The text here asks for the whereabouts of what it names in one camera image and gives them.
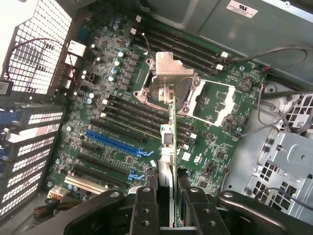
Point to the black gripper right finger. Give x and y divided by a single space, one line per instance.
256 215

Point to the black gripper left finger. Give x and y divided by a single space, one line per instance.
97 215

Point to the white expansion slot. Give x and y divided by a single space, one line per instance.
83 183

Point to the silver drive cage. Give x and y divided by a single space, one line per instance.
288 151

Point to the blue expansion slot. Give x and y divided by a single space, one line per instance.
110 142

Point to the green motherboard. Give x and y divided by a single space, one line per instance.
220 147

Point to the silver socket cover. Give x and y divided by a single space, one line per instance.
227 98

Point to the coin battery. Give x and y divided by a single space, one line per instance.
245 84

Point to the CPU socket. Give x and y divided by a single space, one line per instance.
183 95

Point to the open black PC case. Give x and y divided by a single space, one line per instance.
185 14

